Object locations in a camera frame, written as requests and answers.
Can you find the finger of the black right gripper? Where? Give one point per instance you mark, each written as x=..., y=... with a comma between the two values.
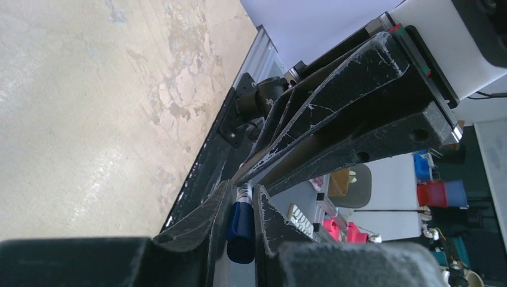
x=351, y=141

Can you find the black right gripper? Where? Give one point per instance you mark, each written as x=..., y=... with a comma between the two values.
x=369, y=71

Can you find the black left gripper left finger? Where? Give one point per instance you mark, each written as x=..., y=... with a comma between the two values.
x=183, y=255

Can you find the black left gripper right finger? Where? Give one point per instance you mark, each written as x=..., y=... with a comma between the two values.
x=285, y=256

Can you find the blue marker cap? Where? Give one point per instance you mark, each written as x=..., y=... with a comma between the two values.
x=240, y=234

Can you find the aluminium frame rail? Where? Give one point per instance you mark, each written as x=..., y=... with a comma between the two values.
x=262, y=60

